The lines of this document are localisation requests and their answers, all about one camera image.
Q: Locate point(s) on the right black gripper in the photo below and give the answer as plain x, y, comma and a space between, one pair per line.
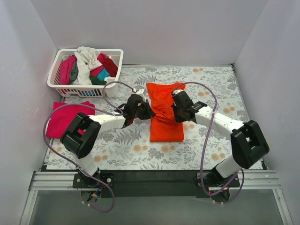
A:
179, 112

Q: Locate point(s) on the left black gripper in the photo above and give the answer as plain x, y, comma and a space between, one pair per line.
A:
145, 110

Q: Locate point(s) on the orange t shirt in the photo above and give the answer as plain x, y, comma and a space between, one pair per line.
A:
163, 126

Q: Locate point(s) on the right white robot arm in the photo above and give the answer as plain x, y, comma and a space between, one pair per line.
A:
247, 140

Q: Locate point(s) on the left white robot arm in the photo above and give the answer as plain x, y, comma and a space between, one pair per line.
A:
81, 134

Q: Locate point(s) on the floral patterned table mat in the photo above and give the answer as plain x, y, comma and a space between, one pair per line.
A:
131, 149

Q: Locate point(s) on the white plastic laundry basket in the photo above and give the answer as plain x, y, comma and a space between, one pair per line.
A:
92, 91

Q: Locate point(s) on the dark red shirt in basket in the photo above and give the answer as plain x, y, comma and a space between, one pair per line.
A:
110, 66

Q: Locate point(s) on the teal shirt in basket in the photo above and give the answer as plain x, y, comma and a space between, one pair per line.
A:
103, 74

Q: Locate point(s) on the dark green shirt in basket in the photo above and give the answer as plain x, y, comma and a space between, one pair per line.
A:
95, 81

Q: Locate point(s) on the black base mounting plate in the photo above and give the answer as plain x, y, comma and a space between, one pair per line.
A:
149, 183

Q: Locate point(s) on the white shirt in basket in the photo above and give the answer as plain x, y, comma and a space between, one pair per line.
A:
87, 60

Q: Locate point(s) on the grey shirt in basket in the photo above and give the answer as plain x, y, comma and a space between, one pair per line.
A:
73, 73

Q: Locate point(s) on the folded magenta t shirt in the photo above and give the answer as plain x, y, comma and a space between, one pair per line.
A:
62, 119

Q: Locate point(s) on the magenta shirt in basket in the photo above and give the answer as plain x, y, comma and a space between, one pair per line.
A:
66, 66

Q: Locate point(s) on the folded white shirt under magenta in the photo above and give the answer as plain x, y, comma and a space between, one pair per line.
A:
46, 125

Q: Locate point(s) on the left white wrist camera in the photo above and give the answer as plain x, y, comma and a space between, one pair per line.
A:
141, 92

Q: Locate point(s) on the aluminium frame rail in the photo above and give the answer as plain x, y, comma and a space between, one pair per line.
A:
254, 179

